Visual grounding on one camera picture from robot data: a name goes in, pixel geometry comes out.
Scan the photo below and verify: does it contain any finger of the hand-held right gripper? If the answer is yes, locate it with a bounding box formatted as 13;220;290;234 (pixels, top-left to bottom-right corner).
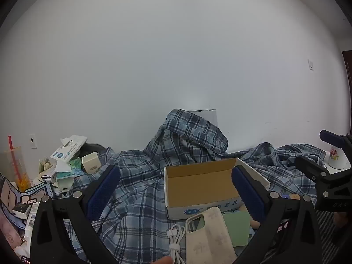
295;155;330;182
319;129;352;156

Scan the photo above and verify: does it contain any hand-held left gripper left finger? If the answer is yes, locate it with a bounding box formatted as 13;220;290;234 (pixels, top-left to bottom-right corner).
30;164;121;264

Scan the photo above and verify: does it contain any white and blue tissue box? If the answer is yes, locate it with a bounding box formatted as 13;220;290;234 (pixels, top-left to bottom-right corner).
50;135;88;162

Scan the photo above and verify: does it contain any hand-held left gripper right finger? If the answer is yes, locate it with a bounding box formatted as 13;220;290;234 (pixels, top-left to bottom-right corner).
231;165;323;264

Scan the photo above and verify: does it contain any blue cartoon paper bag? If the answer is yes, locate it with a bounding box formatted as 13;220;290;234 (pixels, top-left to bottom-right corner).
0;175;53;230

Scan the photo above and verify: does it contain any green sticky note pad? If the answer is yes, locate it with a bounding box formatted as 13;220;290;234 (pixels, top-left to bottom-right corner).
222;210;255;247

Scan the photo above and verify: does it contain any blue plaid shirt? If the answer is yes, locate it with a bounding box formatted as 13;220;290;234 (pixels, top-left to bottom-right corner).
52;108;328;264

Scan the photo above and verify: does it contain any dark round bin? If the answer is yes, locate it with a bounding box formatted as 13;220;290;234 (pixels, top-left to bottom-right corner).
78;143;107;158

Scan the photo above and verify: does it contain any plastic cup with red straw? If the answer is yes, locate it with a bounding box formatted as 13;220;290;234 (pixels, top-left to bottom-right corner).
0;136;28;193

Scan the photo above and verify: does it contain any cardboard box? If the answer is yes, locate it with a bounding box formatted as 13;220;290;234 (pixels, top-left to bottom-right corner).
164;158;271;220

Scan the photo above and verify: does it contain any white tube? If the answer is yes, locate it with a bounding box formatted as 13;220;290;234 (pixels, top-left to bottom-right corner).
24;202;40;238

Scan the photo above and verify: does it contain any white floral mug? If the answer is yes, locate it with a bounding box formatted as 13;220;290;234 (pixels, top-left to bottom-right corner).
327;146;348;170

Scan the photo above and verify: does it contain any cream power bank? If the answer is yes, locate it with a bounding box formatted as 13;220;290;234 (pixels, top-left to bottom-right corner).
57;177;75;193

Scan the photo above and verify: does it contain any small beige box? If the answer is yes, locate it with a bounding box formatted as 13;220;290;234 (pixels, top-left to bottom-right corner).
82;151;100;174

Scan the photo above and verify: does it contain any cream floral phone case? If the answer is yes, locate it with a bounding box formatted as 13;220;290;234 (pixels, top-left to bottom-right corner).
185;207;237;264

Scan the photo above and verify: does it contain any white container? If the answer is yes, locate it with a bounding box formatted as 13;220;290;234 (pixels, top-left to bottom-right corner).
188;108;218;126

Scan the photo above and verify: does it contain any green tissue pack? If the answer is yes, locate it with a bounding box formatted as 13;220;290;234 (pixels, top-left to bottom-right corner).
56;159;85;179

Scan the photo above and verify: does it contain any white coiled charging cable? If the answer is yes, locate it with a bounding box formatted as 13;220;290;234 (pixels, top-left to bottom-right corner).
167;224;188;264

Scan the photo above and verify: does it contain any small black and white box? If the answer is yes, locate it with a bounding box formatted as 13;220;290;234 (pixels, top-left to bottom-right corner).
12;202;31;220

